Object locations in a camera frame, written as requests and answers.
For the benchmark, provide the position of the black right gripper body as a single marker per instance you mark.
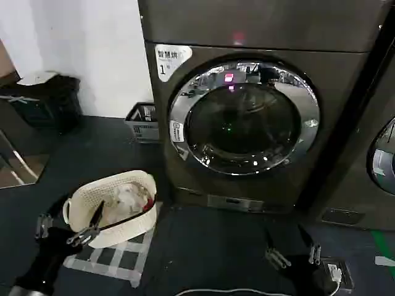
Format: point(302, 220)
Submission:
point(308, 274)

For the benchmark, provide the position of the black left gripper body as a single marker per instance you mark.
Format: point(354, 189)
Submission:
point(49, 256)

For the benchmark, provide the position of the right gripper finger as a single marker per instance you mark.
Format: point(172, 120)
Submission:
point(314, 253)
point(276, 257)

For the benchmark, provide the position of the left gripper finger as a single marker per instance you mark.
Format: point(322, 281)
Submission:
point(84, 235)
point(43, 226)

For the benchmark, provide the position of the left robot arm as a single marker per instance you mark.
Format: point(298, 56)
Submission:
point(24, 291)

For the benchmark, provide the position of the black floor socket box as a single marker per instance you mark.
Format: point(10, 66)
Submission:
point(345, 274)

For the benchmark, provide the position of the white perforated laundry basket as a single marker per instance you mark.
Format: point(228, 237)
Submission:
point(123, 226)

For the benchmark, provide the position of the grey checkered floor mat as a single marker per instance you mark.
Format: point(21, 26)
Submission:
point(117, 259)

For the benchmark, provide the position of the white cloth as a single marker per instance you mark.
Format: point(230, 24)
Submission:
point(126, 198)

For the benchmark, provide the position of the green floor tape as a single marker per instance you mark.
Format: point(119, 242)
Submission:
point(384, 243)

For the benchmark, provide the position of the red cloth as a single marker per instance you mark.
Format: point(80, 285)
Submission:
point(149, 203)

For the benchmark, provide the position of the grey dryer with dark door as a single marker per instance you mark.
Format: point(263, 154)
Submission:
point(348, 185)

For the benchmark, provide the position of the dark round dryer door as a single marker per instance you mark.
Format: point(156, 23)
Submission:
point(384, 160)

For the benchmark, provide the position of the grey plastic crate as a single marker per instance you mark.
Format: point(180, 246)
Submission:
point(145, 129)

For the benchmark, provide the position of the black bin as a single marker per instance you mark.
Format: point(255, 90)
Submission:
point(55, 101)

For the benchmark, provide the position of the round glass dryer door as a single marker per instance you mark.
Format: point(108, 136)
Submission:
point(247, 129)

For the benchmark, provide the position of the grey front-load dryer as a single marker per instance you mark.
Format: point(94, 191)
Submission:
point(191, 31)

